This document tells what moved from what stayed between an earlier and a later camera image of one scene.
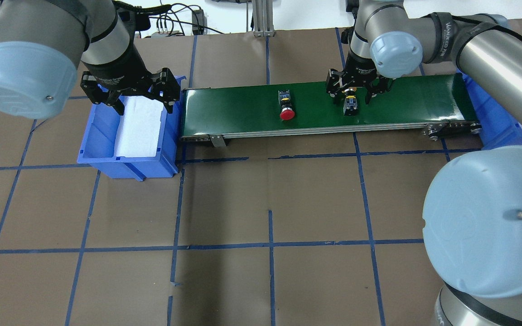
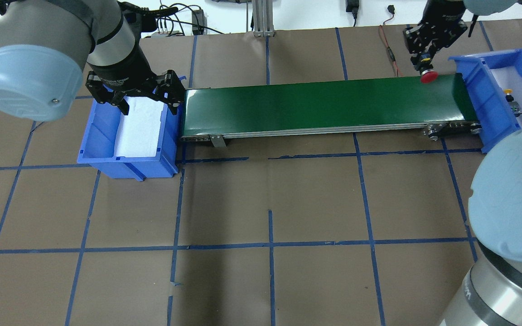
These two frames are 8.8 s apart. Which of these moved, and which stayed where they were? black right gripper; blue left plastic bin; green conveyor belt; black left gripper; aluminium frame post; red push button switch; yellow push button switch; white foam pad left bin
Moved: yellow push button switch; black right gripper; red push button switch
Stayed: white foam pad left bin; blue left plastic bin; green conveyor belt; black left gripper; aluminium frame post
